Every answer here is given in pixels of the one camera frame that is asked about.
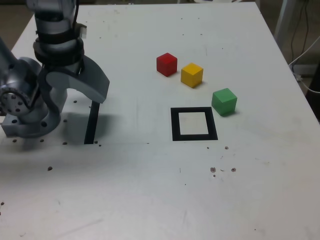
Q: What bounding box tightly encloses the white frame post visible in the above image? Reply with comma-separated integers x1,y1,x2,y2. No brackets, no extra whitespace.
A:
273,0,296,48

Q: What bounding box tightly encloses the black hanging cable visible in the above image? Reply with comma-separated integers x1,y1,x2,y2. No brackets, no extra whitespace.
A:
290,0,311,65

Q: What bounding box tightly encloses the red cube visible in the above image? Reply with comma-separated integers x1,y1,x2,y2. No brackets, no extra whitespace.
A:
156,52,178,78

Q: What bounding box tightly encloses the black tape square outline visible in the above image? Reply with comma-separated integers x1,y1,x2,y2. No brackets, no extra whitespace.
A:
170,106,219,142

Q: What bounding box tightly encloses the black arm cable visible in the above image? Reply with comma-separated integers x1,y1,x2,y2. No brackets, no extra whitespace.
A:
72,0,86,75

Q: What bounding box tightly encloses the white cable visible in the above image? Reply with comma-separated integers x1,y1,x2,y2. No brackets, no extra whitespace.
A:
289,36,320,94

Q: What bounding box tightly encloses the black tape strip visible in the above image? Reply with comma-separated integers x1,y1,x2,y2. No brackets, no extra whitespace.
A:
83,100,101,145

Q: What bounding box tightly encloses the yellow cube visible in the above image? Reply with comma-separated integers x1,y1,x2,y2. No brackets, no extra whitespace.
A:
180,62,204,89

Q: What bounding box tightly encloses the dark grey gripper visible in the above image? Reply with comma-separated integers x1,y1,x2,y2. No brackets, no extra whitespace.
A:
41,55,111,104

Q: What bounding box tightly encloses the green cube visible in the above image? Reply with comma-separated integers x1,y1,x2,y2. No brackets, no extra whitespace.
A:
211,87,238,117

